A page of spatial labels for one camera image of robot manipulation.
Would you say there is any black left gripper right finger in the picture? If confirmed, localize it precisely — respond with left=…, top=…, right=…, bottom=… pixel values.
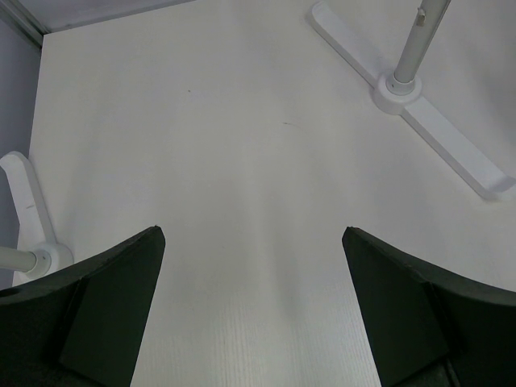
left=342, top=227, right=515, bottom=386

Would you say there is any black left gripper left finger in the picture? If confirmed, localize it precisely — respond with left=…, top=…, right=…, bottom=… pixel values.
left=1, top=226, right=165, bottom=386

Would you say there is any silver clothes rack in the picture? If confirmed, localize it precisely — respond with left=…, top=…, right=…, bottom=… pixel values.
left=1, top=1, right=515, bottom=281

